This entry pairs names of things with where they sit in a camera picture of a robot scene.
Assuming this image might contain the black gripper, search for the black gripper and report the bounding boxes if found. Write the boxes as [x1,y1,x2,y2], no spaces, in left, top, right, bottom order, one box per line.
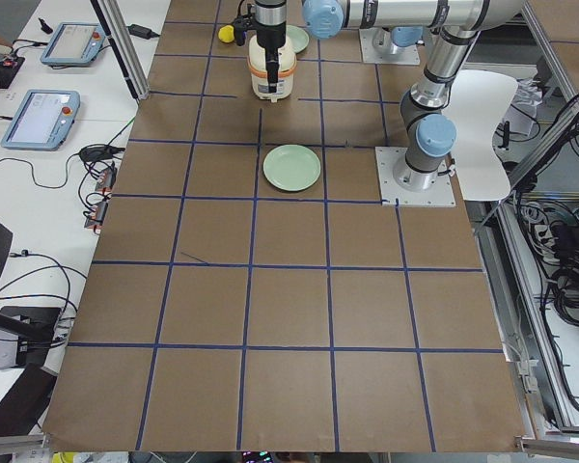
[254,20,287,93]

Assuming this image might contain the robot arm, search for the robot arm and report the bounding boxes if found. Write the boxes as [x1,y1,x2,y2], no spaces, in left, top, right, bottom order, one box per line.
[247,1,450,93]
[336,0,524,192]

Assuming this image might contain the green plate near pepper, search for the green plate near pepper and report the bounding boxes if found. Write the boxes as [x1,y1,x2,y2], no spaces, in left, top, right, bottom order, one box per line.
[286,24,310,54]

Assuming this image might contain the yellow toy bell pepper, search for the yellow toy bell pepper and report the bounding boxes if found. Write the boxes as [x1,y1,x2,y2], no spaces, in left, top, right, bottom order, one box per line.
[217,25,234,43]

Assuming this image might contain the green plate far side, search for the green plate far side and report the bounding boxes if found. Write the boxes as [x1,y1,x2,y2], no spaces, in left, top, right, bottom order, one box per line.
[262,145,321,192]

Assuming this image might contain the black power adapter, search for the black power adapter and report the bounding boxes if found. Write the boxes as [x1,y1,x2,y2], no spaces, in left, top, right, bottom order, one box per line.
[127,24,160,40]

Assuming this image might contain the upper blue teach pendant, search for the upper blue teach pendant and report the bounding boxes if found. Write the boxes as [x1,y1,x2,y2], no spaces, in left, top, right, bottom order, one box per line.
[40,22,106,67]

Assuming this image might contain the blue teach pendant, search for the blue teach pendant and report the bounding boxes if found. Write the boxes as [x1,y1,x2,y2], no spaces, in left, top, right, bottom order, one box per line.
[40,22,106,67]
[0,89,81,151]

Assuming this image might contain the white chair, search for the white chair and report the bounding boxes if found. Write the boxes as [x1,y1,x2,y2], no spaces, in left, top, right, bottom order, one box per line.
[443,69,518,202]

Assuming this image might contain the lower blue teach pendant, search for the lower blue teach pendant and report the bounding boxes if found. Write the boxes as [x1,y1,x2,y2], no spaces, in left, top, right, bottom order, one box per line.
[0,89,81,151]

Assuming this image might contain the white rice cooker orange handle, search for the white rice cooker orange handle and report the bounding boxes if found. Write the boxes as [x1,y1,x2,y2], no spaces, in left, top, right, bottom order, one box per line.
[247,34,298,104]

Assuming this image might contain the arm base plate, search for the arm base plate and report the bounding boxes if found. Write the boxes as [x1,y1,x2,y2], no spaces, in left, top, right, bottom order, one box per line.
[374,147,456,207]
[359,26,423,66]

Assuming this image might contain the aluminium frame post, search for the aluminium frame post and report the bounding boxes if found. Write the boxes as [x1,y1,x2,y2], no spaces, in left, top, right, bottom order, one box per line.
[90,0,150,101]

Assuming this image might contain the black camera stand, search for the black camera stand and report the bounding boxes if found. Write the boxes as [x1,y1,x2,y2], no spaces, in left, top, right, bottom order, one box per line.
[0,223,60,370]

